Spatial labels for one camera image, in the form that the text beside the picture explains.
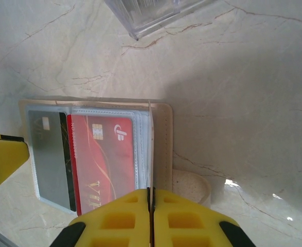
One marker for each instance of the beige leather card holder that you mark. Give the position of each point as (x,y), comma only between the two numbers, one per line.
(163,144)

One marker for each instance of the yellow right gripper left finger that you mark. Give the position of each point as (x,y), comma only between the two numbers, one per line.
(120,223)

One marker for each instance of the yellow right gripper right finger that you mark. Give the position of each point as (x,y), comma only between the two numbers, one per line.
(184,223)

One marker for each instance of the red VIP credit card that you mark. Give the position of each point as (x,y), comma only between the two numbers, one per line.
(102,159)

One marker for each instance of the black VIP credit card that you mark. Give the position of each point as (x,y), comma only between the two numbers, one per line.
(50,159)

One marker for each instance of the clear acrylic box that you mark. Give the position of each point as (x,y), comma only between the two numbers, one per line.
(153,18)

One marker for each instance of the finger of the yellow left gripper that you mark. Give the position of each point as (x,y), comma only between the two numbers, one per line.
(4,159)

